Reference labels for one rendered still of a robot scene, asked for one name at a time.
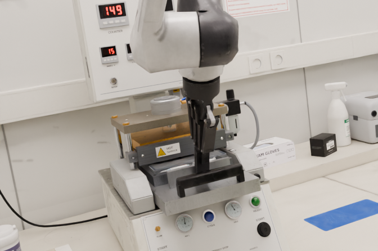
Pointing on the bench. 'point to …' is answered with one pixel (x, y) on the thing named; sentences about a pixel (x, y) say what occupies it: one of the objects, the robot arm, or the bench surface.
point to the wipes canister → (9, 238)
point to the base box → (140, 243)
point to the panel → (215, 228)
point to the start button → (264, 229)
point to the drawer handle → (230, 171)
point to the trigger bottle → (338, 115)
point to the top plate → (159, 115)
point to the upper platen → (160, 134)
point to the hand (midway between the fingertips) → (202, 160)
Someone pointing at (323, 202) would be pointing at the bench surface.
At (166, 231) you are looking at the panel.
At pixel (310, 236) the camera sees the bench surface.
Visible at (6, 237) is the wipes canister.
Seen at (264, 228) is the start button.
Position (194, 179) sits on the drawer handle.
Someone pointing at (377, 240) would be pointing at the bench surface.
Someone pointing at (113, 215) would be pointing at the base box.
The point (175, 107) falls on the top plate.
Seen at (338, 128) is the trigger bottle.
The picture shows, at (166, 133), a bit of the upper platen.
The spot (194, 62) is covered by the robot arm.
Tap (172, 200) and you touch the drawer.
